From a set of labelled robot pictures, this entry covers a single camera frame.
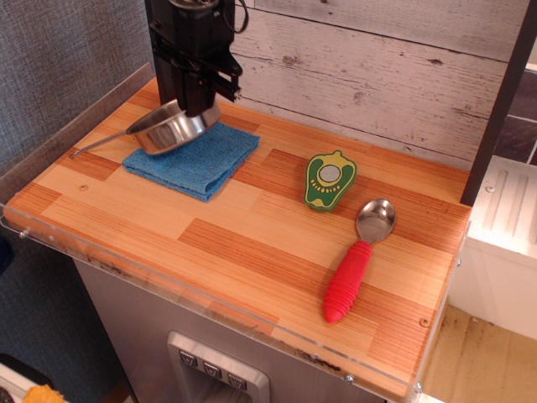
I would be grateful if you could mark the silver dispenser button panel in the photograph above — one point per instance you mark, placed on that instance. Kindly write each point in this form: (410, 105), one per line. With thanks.
(207, 375)

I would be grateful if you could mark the black vertical robot column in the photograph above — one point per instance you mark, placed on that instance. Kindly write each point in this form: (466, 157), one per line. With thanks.
(161, 29)

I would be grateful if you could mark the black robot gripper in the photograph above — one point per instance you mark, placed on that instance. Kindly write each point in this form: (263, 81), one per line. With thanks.
(202, 62)

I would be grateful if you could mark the white toy sink unit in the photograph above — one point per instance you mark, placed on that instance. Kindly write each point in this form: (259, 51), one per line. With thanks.
(495, 274)

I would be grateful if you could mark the yellow object at corner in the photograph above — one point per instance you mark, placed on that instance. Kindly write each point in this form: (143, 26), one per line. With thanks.
(43, 394)

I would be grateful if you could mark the red handled metal spoon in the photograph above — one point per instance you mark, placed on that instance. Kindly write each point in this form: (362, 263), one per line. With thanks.
(374, 222)

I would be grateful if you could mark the small stainless steel pot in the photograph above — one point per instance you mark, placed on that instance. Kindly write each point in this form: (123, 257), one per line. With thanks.
(164, 129)

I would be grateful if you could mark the blue folded cloth napkin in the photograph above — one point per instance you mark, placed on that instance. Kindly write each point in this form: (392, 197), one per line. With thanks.
(199, 168)

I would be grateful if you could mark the green toy pepper half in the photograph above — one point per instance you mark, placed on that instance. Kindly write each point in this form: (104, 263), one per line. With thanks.
(327, 178)

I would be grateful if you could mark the grey toy fridge cabinet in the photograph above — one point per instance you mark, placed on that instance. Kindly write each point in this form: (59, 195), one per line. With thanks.
(138, 322)

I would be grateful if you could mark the clear acrylic table guard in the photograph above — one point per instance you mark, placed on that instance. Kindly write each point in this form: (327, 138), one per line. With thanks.
(264, 272)

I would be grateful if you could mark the dark vertical frame post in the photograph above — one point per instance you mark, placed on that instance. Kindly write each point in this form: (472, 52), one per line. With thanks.
(512, 77)

